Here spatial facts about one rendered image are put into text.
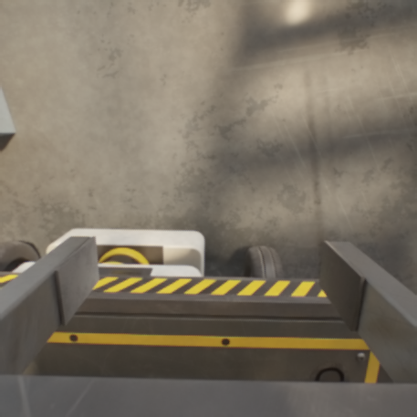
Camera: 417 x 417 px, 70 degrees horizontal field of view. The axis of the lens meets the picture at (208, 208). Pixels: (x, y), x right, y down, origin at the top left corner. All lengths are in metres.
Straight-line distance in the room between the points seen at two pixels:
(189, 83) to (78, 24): 0.22
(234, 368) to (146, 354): 0.10
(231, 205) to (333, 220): 0.21
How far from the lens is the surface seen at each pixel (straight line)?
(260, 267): 0.51
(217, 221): 0.62
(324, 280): 0.17
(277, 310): 0.33
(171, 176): 0.60
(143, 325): 0.34
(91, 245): 0.16
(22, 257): 0.68
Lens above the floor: 0.59
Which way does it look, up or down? 76 degrees down
